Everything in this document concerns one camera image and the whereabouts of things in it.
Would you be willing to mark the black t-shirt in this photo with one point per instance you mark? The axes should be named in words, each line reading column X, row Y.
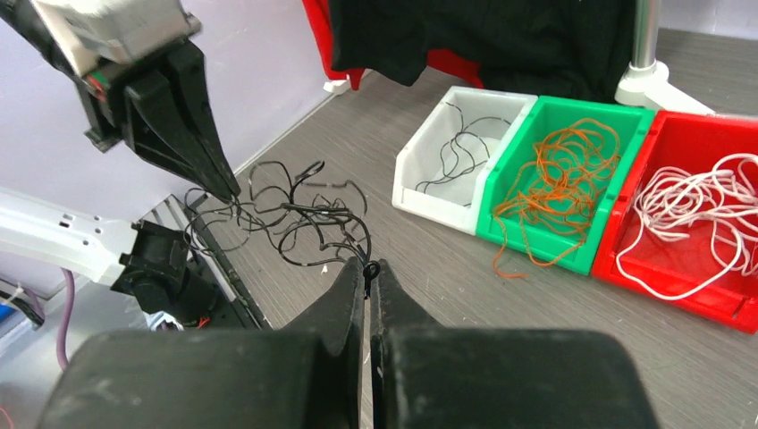
column 485, row 35

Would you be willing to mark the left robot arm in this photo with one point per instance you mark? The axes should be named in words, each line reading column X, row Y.
column 145, row 260

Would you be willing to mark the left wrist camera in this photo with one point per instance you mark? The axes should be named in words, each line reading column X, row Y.
column 121, row 31

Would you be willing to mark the green plastic bin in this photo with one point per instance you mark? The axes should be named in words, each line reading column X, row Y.
column 551, row 193

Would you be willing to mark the white clothes rack stand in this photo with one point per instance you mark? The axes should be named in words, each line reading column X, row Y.
column 651, row 59

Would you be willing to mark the grey plastic bin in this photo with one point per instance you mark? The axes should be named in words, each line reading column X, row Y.
column 440, row 173

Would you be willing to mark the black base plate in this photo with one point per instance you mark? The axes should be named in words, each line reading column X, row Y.
column 243, row 309

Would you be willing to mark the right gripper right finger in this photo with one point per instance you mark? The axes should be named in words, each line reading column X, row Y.
column 428, row 375

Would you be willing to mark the red plastic bin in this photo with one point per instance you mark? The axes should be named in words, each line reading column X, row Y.
column 684, row 227

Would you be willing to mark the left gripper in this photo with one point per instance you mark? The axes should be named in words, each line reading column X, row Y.
column 166, row 120

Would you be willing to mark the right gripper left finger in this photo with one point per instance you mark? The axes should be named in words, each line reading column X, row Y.
column 304, row 375

